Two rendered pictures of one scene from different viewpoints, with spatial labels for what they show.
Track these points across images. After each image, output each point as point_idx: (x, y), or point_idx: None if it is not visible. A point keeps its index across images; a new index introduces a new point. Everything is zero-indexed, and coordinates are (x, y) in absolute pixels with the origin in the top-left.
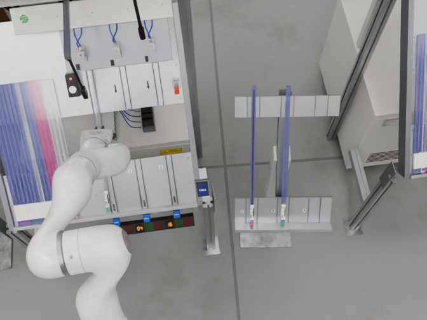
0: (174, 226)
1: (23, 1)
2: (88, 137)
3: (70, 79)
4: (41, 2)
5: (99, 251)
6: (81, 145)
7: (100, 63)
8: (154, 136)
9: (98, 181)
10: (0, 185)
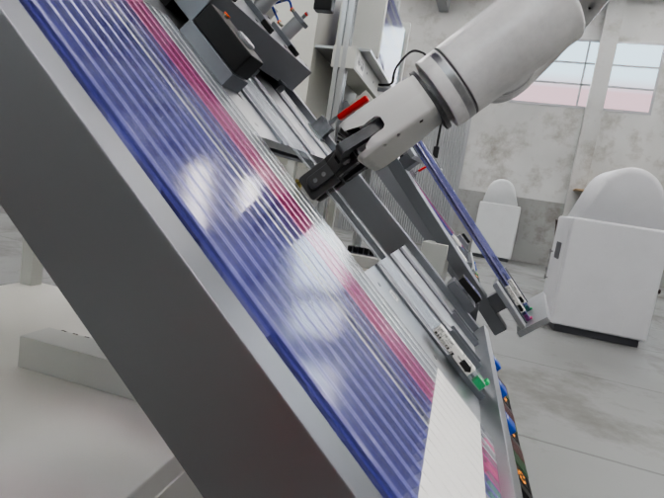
0: (508, 400)
1: None
2: (421, 58)
3: (227, 14)
4: None
5: None
6: (419, 83)
7: (252, 16)
8: None
9: (406, 313)
10: (294, 395)
